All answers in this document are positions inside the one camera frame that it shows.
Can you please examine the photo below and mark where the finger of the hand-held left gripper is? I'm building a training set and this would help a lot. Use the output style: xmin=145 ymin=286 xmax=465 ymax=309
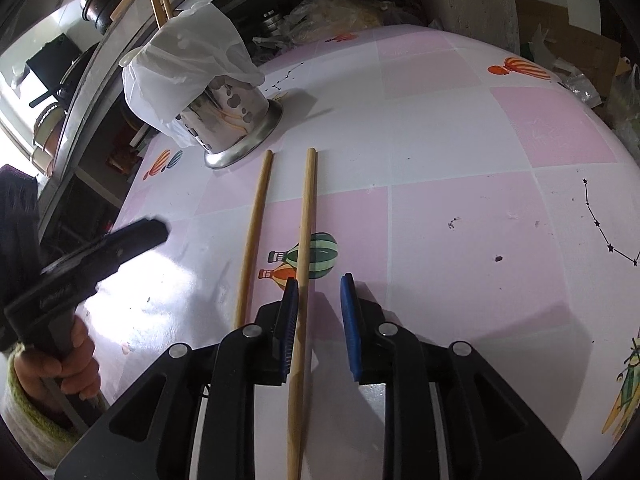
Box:
xmin=50 ymin=217 xmax=170 ymax=291

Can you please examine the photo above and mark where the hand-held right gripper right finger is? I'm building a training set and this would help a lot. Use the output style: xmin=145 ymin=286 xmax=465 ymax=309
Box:
xmin=339 ymin=271 xmax=582 ymax=480

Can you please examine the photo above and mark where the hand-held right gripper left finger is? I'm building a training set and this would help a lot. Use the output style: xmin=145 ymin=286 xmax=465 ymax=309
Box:
xmin=54 ymin=276 xmax=301 ymax=480

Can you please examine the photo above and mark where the single wooden chopstick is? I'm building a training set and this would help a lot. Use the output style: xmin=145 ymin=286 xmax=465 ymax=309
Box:
xmin=234 ymin=150 xmax=275 ymax=330
xmin=286 ymin=147 xmax=318 ymax=480

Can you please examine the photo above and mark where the steel utensil holder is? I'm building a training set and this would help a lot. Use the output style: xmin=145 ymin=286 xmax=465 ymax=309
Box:
xmin=177 ymin=77 xmax=285 ymax=170

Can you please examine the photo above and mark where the person's left forearm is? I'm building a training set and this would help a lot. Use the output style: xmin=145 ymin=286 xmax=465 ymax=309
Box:
xmin=0 ymin=355 xmax=96 ymax=466

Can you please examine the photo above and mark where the person's left hand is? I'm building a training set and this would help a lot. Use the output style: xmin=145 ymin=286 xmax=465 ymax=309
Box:
xmin=9 ymin=317 xmax=102 ymax=403

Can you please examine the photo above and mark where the cream pot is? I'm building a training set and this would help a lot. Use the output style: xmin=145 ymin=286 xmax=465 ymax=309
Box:
xmin=34 ymin=102 xmax=61 ymax=126

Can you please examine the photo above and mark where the black wok with lid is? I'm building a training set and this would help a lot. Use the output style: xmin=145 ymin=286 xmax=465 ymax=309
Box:
xmin=30 ymin=42 xmax=101 ymax=108

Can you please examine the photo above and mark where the black panel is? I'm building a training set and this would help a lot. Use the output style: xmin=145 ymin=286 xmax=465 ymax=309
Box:
xmin=25 ymin=35 xmax=83 ymax=91

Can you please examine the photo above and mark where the small steel pot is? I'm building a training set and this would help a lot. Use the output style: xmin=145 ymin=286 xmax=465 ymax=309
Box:
xmin=260 ymin=7 xmax=288 ymax=33

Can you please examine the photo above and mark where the bag of yellow food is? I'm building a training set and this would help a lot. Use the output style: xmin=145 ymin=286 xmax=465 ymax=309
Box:
xmin=287 ymin=0 xmax=401 ymax=46

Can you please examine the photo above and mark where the green and white plastic bag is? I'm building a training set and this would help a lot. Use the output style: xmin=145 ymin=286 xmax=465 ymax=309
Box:
xmin=607 ymin=62 xmax=640 ymax=161

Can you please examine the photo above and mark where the cardboard box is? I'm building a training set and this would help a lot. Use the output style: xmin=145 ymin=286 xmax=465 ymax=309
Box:
xmin=515 ymin=0 xmax=623 ymax=111

